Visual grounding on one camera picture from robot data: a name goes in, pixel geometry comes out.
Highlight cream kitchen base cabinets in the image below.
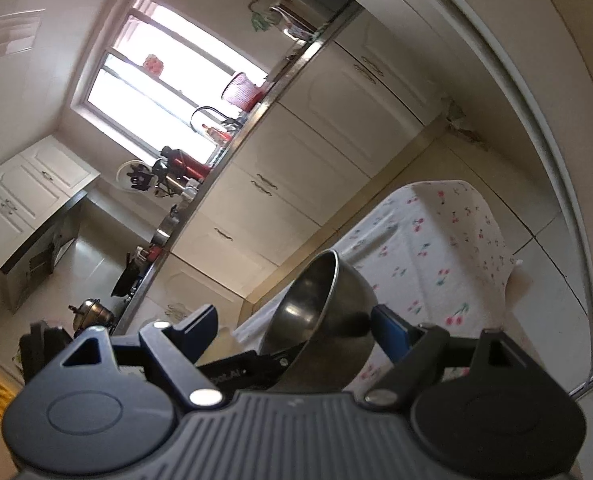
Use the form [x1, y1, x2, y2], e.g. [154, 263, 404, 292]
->
[126, 7, 450, 333]

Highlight kitchen countertop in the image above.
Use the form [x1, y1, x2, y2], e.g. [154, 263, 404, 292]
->
[110, 1, 365, 337]

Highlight bronze kettle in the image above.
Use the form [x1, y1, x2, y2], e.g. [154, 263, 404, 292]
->
[68, 297, 116, 337]

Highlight cherry print tablecloth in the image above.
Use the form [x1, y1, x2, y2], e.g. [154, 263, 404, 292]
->
[234, 179, 522, 397]

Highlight pink basket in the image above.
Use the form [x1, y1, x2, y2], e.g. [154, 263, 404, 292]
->
[221, 71, 268, 112]

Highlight red and black kettle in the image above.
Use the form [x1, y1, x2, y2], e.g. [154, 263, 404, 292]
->
[157, 145, 208, 187]

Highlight sink faucet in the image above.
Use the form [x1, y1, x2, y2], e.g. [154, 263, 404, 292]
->
[190, 105, 243, 137]

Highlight kitchen window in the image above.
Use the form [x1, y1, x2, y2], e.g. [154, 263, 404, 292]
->
[69, 0, 273, 162]

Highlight steel pot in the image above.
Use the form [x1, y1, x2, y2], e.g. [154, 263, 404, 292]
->
[154, 205, 183, 247]

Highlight black wok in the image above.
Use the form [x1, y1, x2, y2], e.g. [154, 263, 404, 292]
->
[109, 250, 148, 297]

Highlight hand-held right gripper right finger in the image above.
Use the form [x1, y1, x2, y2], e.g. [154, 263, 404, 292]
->
[364, 304, 535, 407]

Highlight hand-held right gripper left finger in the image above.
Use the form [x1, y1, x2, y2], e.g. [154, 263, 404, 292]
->
[24, 304, 223, 407]

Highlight stainless steel bowl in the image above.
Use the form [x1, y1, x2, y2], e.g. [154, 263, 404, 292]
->
[257, 250, 377, 393]

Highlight white wall cabinets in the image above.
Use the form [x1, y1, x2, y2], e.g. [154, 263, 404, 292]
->
[0, 135, 102, 293]

